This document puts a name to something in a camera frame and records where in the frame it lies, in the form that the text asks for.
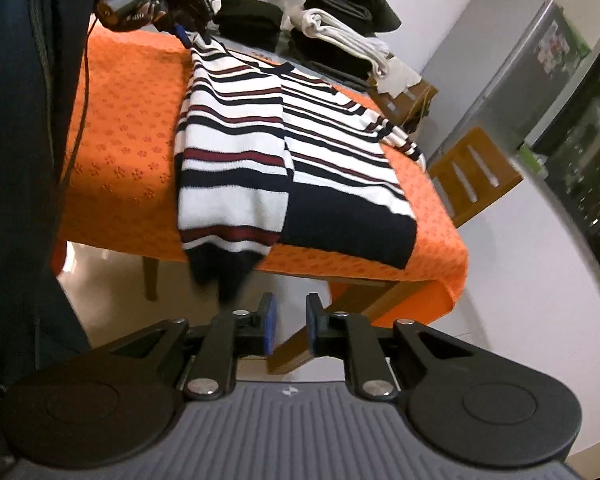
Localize stack of black folded clothes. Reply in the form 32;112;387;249
290;27;381;83

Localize green packet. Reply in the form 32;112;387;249
517;142;549;176

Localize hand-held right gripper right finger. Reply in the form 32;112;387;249
305;292;481;402

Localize wooden table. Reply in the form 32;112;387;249
141;255;433;376

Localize cluster of fridge magnets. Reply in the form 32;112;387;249
536;22;577;77

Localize brown cardboard box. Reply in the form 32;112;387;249
370;65;438;133

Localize wooden chair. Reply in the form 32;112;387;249
427;127;524;228

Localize dark glass window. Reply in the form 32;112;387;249
524;25;600;301

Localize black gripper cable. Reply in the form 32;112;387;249
57;7;101;188

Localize silver refrigerator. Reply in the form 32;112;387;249
420;0;593;161

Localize orange patterned tablecloth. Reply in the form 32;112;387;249
50;25;470;328

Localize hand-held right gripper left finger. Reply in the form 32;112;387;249
111;292;280;402

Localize navy white red striped sweater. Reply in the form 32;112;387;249
174;42;428;306

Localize folded black sweater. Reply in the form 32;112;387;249
212;0;286;52

